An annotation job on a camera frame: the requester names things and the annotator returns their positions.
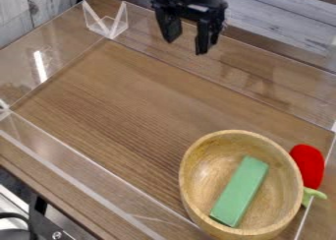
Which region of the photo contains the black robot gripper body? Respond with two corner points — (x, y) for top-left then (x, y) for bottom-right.
(152, 0), (228, 24)

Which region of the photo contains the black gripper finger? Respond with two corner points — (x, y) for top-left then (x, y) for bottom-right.
(196, 19), (223, 55)
(155, 6), (183, 43)

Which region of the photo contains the brown wooden bowl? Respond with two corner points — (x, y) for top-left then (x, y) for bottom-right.
(179, 130), (303, 240)

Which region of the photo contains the green rectangular block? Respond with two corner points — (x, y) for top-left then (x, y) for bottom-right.
(209, 156), (269, 227)

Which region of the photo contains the red plush strawberry toy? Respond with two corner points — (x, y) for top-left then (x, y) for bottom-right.
(291, 144), (327, 208)

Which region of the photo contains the clear acrylic corner bracket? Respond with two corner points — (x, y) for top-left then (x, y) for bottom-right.
(81, 1), (128, 39)

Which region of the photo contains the black metal table bracket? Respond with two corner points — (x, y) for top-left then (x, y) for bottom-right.
(29, 195), (75, 240)

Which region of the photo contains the black cable under table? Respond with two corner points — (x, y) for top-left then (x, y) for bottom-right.
(0, 211), (43, 240)

